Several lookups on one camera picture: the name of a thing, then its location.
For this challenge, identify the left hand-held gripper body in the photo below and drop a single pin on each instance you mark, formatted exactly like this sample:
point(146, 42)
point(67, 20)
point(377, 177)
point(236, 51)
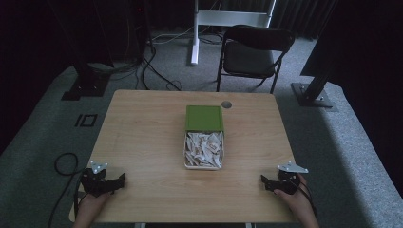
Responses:
point(95, 182)

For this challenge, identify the black folding chair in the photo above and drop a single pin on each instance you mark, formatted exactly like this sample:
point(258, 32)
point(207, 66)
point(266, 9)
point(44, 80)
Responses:
point(248, 58)

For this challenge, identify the person's right hand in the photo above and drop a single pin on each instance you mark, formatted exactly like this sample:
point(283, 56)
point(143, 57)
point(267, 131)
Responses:
point(296, 201)

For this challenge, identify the white metal stand frame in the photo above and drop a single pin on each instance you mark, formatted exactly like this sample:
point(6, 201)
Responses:
point(195, 47)

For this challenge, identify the black metal stand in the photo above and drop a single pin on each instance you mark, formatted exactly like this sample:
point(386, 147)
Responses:
point(85, 84)
point(312, 95)

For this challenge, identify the pile of white paper scraps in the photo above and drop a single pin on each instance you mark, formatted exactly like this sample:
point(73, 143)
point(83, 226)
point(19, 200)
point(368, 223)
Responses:
point(204, 149)

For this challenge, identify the grey round table grommet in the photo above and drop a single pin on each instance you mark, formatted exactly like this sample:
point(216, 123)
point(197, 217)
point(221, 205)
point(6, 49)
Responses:
point(226, 104)

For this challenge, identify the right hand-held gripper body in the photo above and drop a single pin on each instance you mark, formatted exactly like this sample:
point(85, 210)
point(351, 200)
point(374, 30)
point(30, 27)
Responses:
point(289, 180)

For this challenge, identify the green drawer box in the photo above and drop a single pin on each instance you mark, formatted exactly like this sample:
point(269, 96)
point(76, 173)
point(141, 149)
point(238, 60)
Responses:
point(204, 118)

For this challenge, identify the person's left hand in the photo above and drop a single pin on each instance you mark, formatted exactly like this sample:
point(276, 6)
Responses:
point(92, 202)

